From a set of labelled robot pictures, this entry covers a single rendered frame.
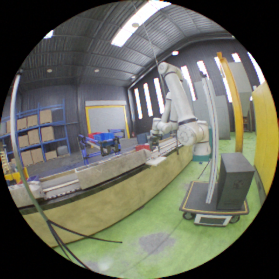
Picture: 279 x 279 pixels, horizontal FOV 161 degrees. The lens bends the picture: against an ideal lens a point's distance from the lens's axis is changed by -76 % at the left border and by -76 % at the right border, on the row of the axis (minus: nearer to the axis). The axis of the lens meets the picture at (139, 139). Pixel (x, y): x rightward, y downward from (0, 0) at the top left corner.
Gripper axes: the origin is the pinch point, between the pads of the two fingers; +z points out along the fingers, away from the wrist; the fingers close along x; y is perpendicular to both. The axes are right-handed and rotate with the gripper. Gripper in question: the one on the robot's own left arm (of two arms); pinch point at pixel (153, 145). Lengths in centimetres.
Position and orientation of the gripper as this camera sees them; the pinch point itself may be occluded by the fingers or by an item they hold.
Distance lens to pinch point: 120.7
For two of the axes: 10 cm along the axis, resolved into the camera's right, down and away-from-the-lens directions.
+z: -0.5, 8.8, 4.8
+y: -7.1, -3.7, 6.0
